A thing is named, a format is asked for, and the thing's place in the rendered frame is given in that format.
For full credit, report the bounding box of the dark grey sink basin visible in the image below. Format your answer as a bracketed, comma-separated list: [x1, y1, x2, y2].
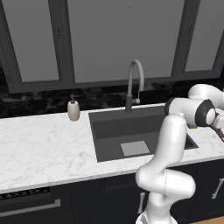
[87, 105, 200, 163]

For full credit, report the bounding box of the grey curved tap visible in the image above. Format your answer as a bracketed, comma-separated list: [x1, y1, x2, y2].
[125, 59, 145, 114]

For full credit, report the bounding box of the cream soap dispenser bottle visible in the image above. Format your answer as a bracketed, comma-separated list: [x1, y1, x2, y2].
[66, 94, 81, 123]

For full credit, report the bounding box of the dark cupboard door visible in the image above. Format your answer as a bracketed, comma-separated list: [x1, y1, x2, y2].
[171, 158, 224, 222]
[69, 172, 151, 224]

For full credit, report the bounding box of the dark grey window frame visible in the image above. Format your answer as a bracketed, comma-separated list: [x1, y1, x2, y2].
[0, 0, 224, 95]

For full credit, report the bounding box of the silver cupboard handle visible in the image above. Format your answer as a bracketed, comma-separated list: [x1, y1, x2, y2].
[136, 192, 146, 215]
[211, 178, 224, 200]

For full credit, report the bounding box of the silver dishwasher handle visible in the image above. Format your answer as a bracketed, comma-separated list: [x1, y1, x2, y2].
[0, 199, 62, 219]

